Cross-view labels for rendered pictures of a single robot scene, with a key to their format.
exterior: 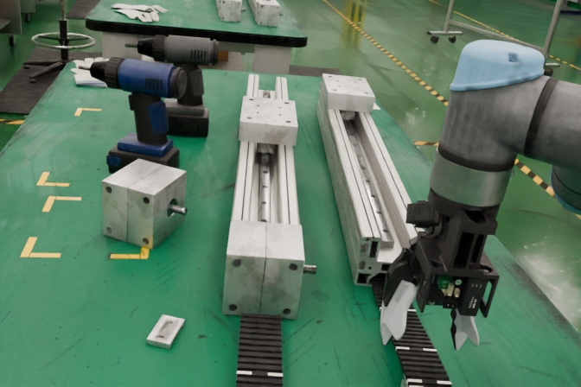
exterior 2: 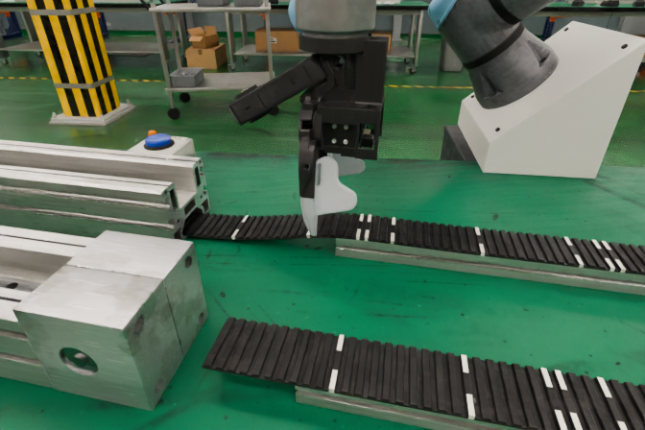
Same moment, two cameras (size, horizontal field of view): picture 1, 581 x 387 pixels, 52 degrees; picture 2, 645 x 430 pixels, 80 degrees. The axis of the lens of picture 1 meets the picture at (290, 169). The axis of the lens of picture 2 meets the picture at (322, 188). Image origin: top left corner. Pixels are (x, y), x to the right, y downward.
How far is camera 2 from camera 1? 54 cm
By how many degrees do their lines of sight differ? 65
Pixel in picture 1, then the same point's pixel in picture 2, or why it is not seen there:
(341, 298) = not seen: hidden behind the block
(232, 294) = (152, 371)
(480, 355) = not seen: hidden behind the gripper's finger
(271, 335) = (263, 336)
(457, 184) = (366, 8)
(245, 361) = (311, 373)
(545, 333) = (292, 167)
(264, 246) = (133, 276)
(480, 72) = not seen: outside the picture
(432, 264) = (359, 112)
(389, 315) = (318, 203)
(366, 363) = (299, 271)
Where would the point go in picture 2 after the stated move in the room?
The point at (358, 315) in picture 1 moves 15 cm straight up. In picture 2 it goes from (226, 259) to (209, 146)
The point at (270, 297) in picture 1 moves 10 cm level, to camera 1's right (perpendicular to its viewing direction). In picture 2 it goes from (184, 322) to (236, 253)
